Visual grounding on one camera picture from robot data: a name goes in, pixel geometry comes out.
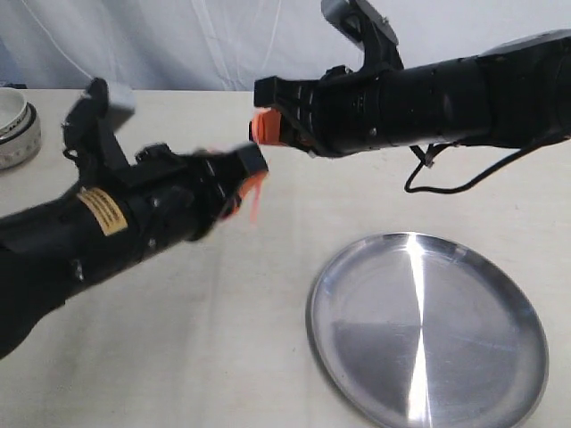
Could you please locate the round stainless steel plate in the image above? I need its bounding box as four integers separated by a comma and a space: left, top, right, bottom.
305, 232, 550, 427

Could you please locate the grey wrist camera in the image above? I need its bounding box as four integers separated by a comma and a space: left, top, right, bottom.
66, 78, 136, 131
320, 0, 399, 49

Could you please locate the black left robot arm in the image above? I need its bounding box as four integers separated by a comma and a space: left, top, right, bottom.
1, 143, 268, 355

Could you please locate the thin orange glow stick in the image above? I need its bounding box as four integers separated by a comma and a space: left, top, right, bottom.
206, 142, 269, 225

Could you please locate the white wrinkled backdrop cloth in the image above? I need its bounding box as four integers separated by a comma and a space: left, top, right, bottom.
1, 1, 570, 91

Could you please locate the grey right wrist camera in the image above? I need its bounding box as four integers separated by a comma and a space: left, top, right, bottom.
320, 0, 399, 49

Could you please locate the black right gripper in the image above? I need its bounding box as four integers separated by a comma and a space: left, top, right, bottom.
248, 66, 384, 157

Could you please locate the white patterned ceramic bowl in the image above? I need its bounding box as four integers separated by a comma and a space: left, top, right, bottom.
1, 87, 42, 170

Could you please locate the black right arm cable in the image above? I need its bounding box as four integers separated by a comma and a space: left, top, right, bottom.
403, 133, 571, 194

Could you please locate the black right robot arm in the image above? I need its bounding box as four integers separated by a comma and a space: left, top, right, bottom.
249, 29, 570, 158

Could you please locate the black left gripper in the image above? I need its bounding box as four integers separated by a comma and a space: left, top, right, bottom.
135, 144, 263, 243

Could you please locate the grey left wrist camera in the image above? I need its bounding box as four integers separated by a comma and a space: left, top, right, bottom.
66, 78, 136, 131

